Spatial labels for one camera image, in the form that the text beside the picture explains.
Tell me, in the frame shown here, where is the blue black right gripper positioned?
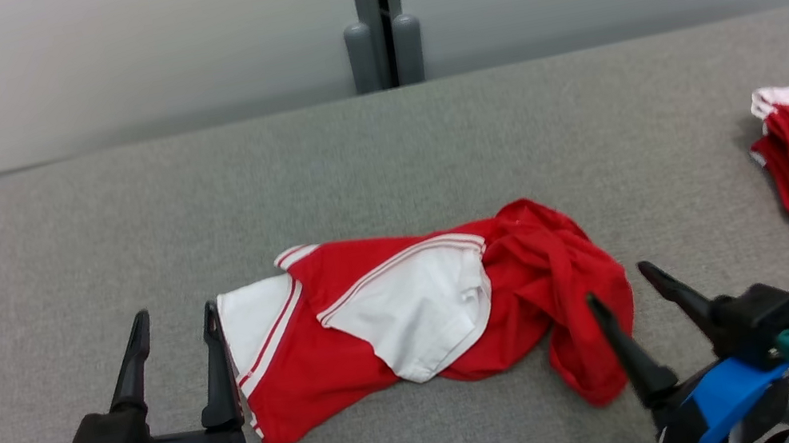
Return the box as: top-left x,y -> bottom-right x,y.
580,239 -> 789,443

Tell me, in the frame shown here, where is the red white Bulls jersey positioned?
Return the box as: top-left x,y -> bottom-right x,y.
207,183 -> 652,443

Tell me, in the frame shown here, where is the grey partition frame post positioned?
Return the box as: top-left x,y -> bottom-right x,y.
386,0 -> 431,86
337,0 -> 395,96

